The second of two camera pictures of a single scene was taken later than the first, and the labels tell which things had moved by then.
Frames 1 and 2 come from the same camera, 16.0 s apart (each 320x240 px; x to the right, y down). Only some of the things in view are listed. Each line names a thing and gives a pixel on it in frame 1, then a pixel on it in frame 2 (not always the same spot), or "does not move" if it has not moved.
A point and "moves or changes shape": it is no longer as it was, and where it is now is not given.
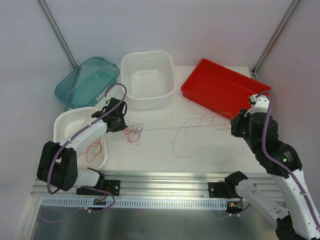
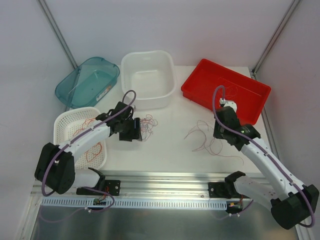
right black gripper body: x=236 y=124 -> x=225 y=116
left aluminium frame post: x=58 y=33 does not move
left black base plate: x=113 y=186 does not move
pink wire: x=182 y=128 -> x=212 y=145
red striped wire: x=94 y=150 does not move
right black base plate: x=222 y=190 does not move
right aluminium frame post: x=290 y=11 does not move
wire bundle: x=132 y=132 moves or changes shape
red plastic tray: x=221 y=89 does not move
